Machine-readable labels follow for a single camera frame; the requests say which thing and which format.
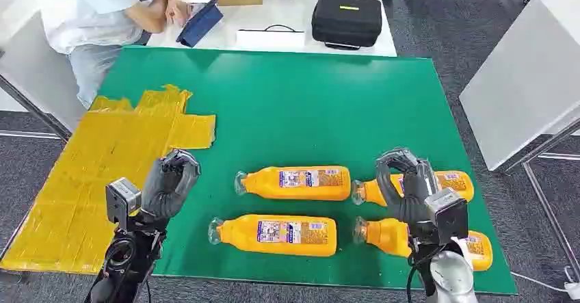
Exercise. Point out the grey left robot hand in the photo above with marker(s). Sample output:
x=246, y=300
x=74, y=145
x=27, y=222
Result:
x=165, y=192

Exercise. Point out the person's right hand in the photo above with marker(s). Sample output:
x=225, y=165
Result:
x=179, y=12

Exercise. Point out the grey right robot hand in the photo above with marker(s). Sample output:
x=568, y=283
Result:
x=410, y=201

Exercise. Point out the orange drink bottle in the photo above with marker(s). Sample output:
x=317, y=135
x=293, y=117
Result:
x=244, y=237
x=455, y=183
x=272, y=187
x=385, y=237

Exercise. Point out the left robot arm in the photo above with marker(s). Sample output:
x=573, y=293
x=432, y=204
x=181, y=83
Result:
x=127, y=264

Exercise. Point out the dark blue tablet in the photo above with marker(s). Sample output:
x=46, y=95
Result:
x=201, y=22

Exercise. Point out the yellow sheet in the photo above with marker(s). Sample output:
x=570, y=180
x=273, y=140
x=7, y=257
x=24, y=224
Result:
x=90, y=165

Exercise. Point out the person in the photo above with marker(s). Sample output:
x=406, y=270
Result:
x=86, y=15

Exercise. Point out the white desk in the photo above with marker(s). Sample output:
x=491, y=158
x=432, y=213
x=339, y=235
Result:
x=290, y=13

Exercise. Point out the green mat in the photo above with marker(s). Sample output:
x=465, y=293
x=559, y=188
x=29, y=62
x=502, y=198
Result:
x=294, y=110

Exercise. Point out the white table with dark leg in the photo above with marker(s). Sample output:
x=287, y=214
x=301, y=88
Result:
x=27, y=65

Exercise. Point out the black carry case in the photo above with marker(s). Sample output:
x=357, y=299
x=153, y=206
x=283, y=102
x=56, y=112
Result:
x=346, y=20

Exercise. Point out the white table with metal legs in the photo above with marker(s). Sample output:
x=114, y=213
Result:
x=525, y=79

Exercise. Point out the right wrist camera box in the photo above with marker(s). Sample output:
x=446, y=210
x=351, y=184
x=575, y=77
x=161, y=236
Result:
x=448, y=217

